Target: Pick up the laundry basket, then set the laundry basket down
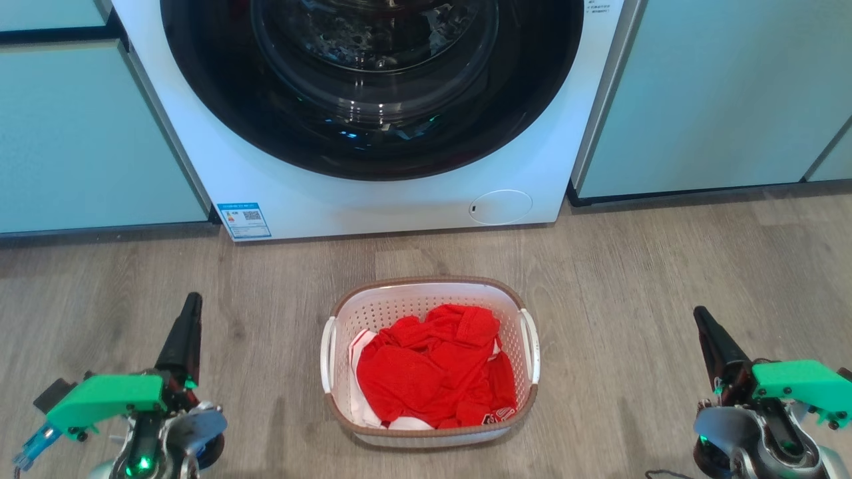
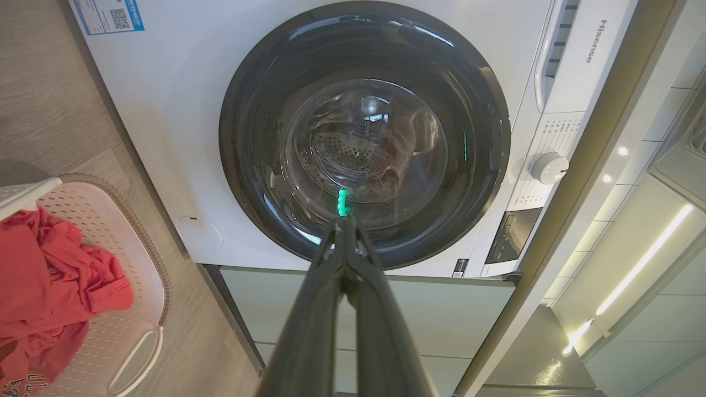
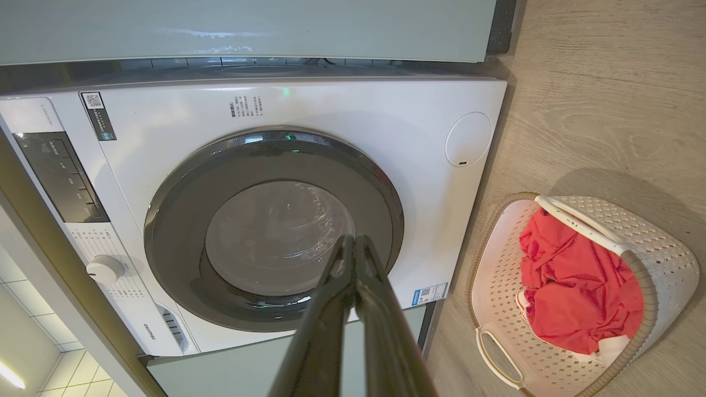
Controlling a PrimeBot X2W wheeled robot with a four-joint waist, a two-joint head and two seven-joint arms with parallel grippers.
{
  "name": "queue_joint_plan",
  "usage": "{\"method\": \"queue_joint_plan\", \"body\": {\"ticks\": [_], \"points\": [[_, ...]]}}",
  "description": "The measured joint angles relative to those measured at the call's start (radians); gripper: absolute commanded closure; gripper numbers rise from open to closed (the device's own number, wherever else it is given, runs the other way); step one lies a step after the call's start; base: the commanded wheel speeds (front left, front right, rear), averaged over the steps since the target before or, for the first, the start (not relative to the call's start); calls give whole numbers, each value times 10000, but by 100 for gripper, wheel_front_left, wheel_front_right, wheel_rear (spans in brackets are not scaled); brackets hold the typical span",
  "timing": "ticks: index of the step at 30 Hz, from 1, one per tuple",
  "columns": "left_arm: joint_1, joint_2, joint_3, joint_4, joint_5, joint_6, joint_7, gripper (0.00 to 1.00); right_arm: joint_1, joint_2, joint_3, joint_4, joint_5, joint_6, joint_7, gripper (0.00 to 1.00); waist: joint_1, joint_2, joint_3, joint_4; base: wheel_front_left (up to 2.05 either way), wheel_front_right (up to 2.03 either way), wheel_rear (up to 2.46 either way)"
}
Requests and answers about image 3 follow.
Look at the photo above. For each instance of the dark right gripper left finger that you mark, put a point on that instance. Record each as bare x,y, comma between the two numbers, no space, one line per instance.
322,331

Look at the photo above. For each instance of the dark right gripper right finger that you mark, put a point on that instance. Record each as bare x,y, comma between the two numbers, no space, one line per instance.
389,342

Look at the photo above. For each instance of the white perforated laundry basket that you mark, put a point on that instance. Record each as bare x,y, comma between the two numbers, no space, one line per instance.
496,286

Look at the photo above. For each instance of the blue energy label sticker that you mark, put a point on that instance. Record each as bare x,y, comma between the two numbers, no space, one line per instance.
430,294

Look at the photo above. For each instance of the pale green cabinet door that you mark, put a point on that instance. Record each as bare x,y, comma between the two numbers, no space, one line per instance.
231,369
248,27

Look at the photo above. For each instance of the white detergent drawer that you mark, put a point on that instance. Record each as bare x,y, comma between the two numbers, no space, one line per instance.
160,331

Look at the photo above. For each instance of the dark round washer door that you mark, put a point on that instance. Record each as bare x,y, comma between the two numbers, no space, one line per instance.
182,220

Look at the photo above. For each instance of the red mesh garment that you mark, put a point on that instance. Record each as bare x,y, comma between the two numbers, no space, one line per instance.
579,286

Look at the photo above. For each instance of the round white filter cover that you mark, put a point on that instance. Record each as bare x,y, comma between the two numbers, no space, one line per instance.
469,139

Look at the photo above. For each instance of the white washer program knob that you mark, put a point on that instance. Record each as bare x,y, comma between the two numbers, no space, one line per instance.
105,269

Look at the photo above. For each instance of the white front-load washing machine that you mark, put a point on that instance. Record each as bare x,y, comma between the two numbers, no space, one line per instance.
165,121

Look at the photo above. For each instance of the black washer control panel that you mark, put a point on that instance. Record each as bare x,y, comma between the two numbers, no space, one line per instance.
60,176

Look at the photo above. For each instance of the black QR code sticker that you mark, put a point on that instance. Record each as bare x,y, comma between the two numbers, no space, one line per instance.
98,116

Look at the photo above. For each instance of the black cabinet plinth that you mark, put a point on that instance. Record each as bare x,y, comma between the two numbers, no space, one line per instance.
501,27

